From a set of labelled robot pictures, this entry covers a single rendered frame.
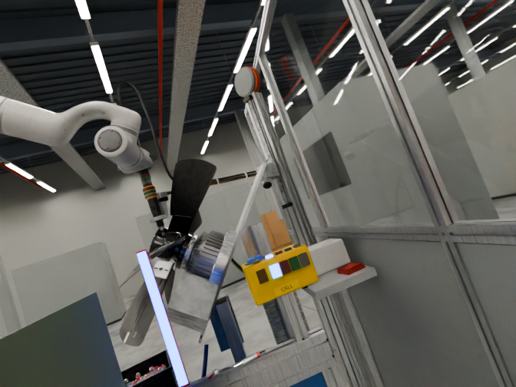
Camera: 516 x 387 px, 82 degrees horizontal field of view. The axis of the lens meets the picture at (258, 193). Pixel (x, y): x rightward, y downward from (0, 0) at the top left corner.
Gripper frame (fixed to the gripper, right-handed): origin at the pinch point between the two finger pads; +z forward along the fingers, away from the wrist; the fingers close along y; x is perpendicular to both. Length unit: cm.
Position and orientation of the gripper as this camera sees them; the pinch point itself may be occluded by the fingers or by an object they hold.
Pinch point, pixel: (141, 166)
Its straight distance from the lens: 116.2
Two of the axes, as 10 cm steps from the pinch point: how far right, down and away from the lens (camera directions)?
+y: 9.3, -3.2, 1.6
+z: -1.3, 1.2, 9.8
